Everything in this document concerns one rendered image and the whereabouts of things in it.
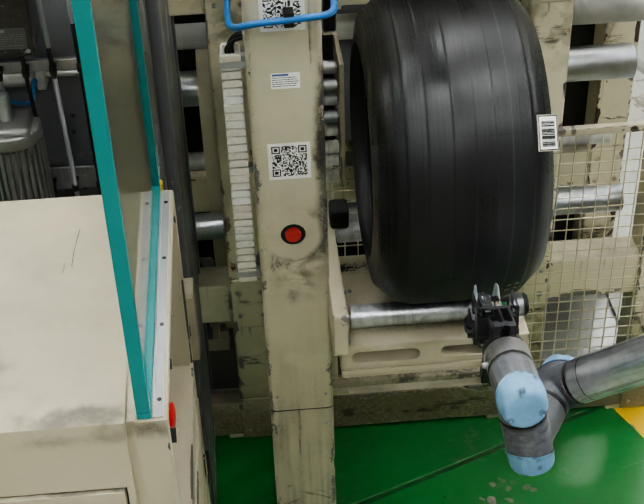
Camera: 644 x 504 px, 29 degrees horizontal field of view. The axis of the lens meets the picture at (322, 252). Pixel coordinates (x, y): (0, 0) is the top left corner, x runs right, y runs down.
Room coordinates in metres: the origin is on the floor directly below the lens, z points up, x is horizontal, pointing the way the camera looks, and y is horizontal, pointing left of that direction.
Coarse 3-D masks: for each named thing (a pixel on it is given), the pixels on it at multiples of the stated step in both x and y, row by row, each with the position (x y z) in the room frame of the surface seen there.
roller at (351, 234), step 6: (354, 222) 2.12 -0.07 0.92; (348, 228) 2.11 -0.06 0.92; (354, 228) 2.11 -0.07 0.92; (336, 234) 2.13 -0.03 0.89; (342, 234) 2.10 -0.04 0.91; (348, 234) 2.10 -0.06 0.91; (354, 234) 2.10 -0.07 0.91; (360, 234) 2.10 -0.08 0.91; (342, 240) 2.10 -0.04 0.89; (348, 240) 2.10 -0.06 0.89; (354, 240) 2.10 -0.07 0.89; (360, 240) 2.11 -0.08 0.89
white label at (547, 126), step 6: (552, 114) 1.79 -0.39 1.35; (540, 120) 1.78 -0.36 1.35; (546, 120) 1.78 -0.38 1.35; (552, 120) 1.79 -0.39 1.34; (540, 126) 1.77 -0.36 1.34; (546, 126) 1.78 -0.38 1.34; (552, 126) 1.78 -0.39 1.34; (540, 132) 1.77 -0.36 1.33; (546, 132) 1.77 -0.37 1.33; (552, 132) 1.78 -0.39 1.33; (540, 138) 1.76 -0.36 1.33; (546, 138) 1.77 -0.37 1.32; (552, 138) 1.77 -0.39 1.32; (540, 144) 1.76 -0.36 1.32; (546, 144) 1.76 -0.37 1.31; (552, 144) 1.76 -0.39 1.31; (558, 144) 1.77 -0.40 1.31; (540, 150) 1.75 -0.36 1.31; (546, 150) 1.75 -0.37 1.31; (552, 150) 1.76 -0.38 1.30; (558, 150) 1.76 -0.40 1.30
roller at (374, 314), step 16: (368, 304) 1.85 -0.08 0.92; (384, 304) 1.85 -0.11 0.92; (400, 304) 1.85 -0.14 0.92; (416, 304) 1.84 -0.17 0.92; (432, 304) 1.84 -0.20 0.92; (448, 304) 1.84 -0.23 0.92; (464, 304) 1.84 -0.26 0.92; (528, 304) 1.85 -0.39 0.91; (352, 320) 1.82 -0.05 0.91; (368, 320) 1.82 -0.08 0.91; (384, 320) 1.82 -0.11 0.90; (400, 320) 1.82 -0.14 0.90; (416, 320) 1.83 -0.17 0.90; (432, 320) 1.83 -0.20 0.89; (448, 320) 1.83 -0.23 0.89
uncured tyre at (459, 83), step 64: (384, 0) 2.02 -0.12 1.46; (448, 0) 1.99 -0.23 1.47; (512, 0) 2.01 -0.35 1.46; (384, 64) 1.86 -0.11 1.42; (448, 64) 1.84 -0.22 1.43; (512, 64) 1.84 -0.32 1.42; (384, 128) 1.78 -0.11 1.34; (448, 128) 1.76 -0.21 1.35; (512, 128) 1.76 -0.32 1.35; (384, 192) 1.74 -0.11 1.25; (448, 192) 1.71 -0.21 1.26; (512, 192) 1.72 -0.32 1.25; (384, 256) 1.74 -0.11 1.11; (448, 256) 1.71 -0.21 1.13; (512, 256) 1.71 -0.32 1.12
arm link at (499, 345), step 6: (510, 336) 1.54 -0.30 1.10; (492, 342) 1.53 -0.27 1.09; (498, 342) 1.53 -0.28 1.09; (504, 342) 1.52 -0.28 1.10; (510, 342) 1.52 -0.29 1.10; (516, 342) 1.52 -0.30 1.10; (522, 342) 1.53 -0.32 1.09; (486, 348) 1.53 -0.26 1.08; (492, 348) 1.52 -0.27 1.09; (498, 348) 1.51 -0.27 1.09; (504, 348) 1.50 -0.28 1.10; (510, 348) 1.50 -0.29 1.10; (516, 348) 1.50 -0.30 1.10; (522, 348) 1.51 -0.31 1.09; (528, 348) 1.53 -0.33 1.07; (486, 354) 1.52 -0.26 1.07; (492, 354) 1.51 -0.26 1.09; (528, 354) 1.50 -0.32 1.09; (486, 360) 1.52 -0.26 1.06; (486, 366) 1.50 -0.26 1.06
